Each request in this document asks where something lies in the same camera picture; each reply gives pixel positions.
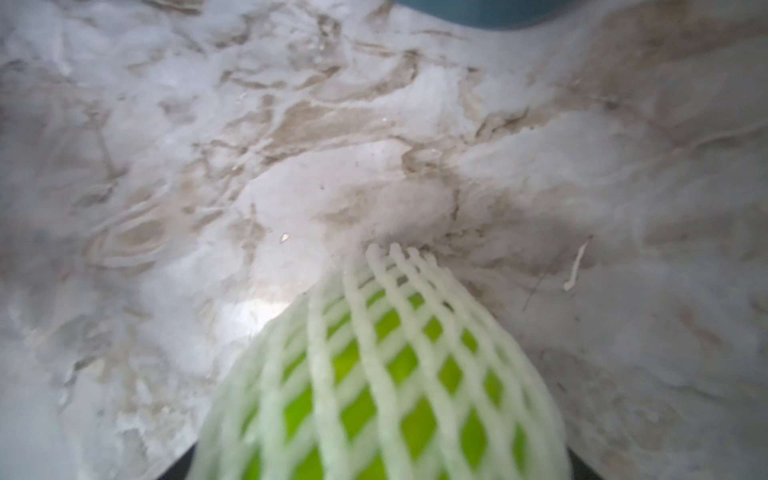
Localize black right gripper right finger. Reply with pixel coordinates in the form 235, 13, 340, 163
568, 449, 603, 480

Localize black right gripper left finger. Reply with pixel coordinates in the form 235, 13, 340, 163
157, 444, 196, 480

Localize dark blue net bin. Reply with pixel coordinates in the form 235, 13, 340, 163
397, 0, 578, 30

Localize green custard apple dark spots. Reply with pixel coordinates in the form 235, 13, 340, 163
239, 287, 529, 480

